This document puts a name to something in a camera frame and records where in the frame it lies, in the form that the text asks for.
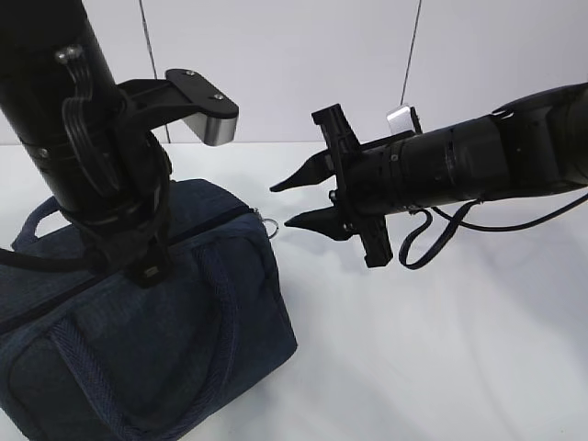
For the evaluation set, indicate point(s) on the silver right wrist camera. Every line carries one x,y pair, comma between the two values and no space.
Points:
404,119

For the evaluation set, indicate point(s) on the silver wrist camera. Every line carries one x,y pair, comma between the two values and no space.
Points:
182,95
404,119

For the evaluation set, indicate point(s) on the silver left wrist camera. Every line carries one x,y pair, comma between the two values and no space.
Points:
182,95

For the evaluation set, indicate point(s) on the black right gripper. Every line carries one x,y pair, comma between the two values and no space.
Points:
360,196

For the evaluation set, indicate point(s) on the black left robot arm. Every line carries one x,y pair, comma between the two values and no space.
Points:
110,181

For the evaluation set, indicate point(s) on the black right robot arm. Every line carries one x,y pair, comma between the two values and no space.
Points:
533,147

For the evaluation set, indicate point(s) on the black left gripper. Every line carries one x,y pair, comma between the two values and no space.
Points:
133,238

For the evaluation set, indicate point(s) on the navy blue lunch bag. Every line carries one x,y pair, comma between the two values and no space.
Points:
99,358

